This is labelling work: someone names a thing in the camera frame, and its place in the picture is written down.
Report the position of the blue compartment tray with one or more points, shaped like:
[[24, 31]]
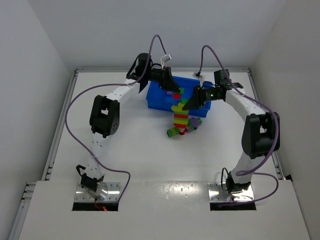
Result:
[[163, 100]]

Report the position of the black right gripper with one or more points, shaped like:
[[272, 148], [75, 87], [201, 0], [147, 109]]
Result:
[[200, 94]]

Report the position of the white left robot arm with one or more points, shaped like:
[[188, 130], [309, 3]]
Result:
[[104, 119]]

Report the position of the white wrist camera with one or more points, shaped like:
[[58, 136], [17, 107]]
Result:
[[200, 77], [164, 59]]

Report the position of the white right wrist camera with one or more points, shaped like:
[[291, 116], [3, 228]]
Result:
[[200, 77]]

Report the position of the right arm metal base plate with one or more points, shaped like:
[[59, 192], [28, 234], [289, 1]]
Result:
[[218, 194]]

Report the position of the flower and butterfly lego assembly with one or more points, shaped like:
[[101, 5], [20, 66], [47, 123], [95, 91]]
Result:
[[192, 125]]

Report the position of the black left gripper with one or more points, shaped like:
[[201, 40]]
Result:
[[163, 76]]

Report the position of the red lego brick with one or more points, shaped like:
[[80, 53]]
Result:
[[176, 96]]

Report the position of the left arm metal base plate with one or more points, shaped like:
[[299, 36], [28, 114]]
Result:
[[106, 192]]

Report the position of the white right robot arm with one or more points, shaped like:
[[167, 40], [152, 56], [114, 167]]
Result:
[[261, 132]]

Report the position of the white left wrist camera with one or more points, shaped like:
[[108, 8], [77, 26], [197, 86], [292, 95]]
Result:
[[164, 59]]

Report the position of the multicolour lego brick stack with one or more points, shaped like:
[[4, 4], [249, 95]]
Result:
[[180, 116]]

